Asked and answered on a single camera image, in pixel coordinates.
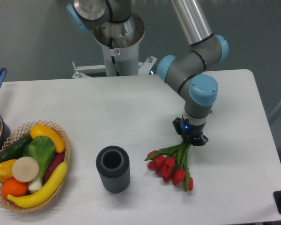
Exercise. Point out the yellow bell pepper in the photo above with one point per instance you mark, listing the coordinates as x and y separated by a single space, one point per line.
6 170

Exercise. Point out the purple sweet potato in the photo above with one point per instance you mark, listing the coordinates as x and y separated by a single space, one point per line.
58 158

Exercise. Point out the red tulip bouquet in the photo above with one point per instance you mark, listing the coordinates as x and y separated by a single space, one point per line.
171 164

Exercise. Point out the dark green cucumber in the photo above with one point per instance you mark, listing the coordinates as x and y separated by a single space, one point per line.
15 149

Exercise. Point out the beige round disc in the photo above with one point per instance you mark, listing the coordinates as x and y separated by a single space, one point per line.
25 169

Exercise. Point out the green bok choy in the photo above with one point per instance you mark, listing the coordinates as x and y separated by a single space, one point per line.
42 149

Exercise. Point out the yellow banana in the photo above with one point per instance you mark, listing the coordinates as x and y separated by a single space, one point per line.
45 192

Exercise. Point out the yellow squash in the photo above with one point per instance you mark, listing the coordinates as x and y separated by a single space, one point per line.
44 130

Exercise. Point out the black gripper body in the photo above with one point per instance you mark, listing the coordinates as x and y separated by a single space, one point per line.
191 132

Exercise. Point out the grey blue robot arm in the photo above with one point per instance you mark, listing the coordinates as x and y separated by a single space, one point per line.
184 75

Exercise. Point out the woven wicker basket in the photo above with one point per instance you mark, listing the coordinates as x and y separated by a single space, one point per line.
21 132

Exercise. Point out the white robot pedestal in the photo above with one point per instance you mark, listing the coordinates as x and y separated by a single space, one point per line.
120 47

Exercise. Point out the orange fruit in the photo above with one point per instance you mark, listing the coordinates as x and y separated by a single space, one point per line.
14 187

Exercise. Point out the dark grey ribbed vase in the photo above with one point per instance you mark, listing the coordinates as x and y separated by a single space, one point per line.
113 166

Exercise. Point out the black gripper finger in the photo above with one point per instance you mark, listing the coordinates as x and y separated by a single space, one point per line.
177 125
199 140

